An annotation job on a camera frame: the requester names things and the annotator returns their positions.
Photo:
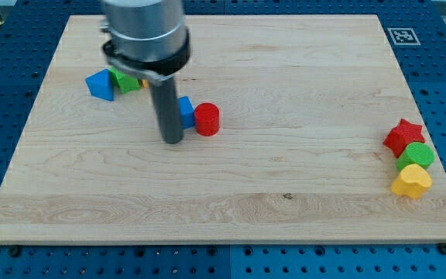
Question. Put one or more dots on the red cylinder block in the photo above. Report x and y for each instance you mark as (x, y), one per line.
(206, 117)

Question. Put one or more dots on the blue cube block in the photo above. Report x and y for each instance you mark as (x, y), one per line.
(186, 112)

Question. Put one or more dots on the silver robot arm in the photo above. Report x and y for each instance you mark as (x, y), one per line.
(146, 30)

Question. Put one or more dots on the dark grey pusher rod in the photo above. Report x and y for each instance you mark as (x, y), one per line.
(166, 105)

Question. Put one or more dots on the wooden board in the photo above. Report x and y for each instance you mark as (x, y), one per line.
(305, 104)

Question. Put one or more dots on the blue triangle block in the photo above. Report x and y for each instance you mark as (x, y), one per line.
(100, 85)

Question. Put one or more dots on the red star block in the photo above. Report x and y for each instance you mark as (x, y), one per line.
(402, 135)

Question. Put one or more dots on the green cylinder block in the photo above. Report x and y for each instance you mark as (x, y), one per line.
(415, 153)

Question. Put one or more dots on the yellow heart block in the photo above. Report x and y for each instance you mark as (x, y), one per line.
(412, 181)

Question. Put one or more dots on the white fiducial marker tag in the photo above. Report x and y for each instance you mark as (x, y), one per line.
(403, 36)

